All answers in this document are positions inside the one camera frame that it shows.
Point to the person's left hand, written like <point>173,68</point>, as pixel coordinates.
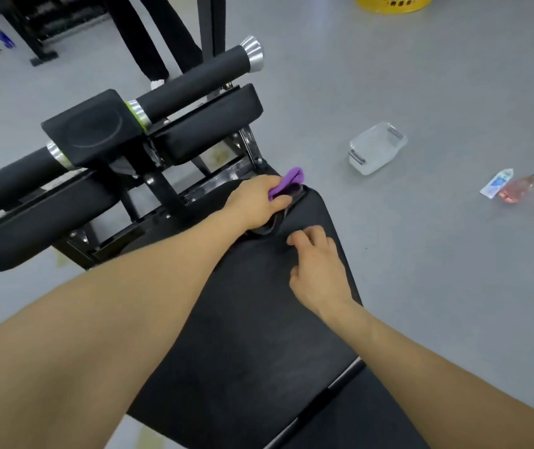
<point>248,205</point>

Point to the person's right hand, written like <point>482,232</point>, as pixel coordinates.
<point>319,275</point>

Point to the person's right thumb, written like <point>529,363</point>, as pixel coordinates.
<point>296,275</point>

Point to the person's left thumb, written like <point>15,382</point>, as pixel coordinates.
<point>280,204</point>

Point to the purple cleaning cloth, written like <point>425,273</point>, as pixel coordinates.
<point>288,180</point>

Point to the person's right forearm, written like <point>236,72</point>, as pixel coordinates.
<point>435,378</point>

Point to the person's left forearm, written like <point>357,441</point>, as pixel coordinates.
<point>108,322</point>

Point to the black padded bench seat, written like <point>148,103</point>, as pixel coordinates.
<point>248,331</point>

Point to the short black leg pad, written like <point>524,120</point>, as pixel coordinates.
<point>210,121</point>

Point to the clear plastic container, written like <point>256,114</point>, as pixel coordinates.
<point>376,148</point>

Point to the black foam roller bar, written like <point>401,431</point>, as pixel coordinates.
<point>187,86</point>

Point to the black padded bench backrest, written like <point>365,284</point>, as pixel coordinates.
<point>360,416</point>

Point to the small white blue bottle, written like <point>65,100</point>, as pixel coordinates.
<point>497,183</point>

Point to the yellow bucket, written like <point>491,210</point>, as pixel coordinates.
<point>393,3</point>

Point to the pink spray bottle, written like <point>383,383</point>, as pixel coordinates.
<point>519,187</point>

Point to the long black leg pad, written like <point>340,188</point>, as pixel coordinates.
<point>37,219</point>

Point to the black equipment rack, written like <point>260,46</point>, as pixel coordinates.
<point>37,18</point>

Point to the black metal bench frame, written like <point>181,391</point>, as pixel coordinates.
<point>168,196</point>

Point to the black vertical metal post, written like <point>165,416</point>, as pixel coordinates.
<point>211,23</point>

